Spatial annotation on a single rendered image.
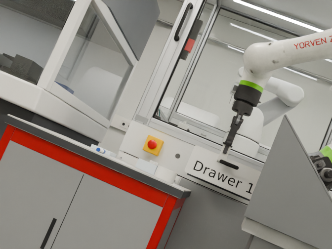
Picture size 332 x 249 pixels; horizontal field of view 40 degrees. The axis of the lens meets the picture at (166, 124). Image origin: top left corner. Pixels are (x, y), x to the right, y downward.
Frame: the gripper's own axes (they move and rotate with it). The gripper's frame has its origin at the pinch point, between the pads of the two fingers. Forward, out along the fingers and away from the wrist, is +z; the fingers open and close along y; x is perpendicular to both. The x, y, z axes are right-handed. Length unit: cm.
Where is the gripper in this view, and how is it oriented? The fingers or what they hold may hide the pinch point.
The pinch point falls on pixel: (224, 153)
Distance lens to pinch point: 169.7
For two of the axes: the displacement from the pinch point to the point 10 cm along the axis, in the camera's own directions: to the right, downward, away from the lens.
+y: -0.9, -1.0, -9.9
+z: -3.8, 9.2, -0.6
